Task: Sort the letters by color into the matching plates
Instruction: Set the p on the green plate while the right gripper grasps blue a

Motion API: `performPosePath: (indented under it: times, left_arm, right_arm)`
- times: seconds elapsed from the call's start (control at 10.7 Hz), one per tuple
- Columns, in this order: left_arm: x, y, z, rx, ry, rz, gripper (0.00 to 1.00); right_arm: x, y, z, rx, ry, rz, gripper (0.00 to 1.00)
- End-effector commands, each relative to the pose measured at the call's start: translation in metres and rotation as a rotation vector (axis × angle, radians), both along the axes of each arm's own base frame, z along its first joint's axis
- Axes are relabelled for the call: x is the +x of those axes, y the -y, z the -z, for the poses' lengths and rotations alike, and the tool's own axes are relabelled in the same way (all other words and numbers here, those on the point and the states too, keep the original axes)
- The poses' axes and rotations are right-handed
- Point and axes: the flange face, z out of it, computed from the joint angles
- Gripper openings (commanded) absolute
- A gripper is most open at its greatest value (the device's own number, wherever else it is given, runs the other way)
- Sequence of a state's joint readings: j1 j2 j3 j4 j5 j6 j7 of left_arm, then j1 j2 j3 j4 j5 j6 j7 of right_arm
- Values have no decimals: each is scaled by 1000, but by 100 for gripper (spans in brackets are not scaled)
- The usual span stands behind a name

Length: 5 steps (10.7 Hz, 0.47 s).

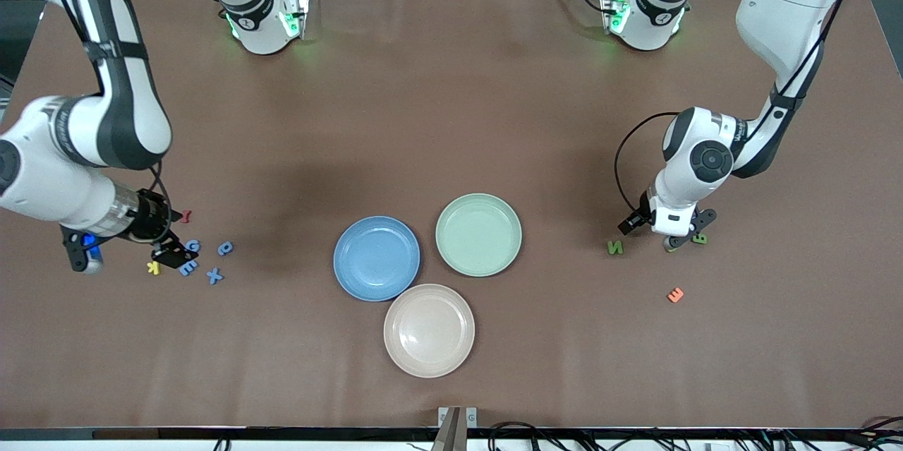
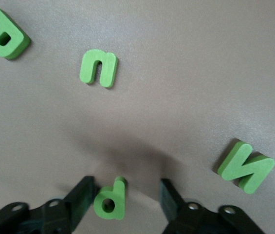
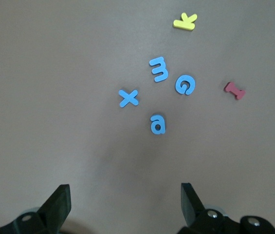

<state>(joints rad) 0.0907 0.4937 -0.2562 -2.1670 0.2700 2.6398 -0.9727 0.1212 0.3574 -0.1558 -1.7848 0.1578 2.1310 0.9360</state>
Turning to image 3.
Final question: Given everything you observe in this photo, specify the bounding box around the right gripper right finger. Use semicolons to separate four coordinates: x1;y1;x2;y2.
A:
177;182;242;234

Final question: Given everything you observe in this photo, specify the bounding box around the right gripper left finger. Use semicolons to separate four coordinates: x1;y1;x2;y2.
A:
0;184;72;234

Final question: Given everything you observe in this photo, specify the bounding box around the blue foam letter a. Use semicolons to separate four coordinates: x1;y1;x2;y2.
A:
149;114;166;135

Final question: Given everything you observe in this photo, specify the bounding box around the blue foam letter x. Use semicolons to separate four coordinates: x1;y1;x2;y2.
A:
118;89;139;108

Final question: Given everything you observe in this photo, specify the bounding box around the blue foam letter m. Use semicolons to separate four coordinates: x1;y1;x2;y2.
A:
148;56;170;83

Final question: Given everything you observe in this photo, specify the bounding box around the red foam letter I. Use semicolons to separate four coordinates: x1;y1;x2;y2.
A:
223;81;246;101

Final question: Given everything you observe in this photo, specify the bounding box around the brown table cover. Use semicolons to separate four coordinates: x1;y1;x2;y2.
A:
0;0;275;234

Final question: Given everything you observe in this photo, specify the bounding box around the yellow foam letter K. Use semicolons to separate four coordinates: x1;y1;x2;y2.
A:
173;12;198;32

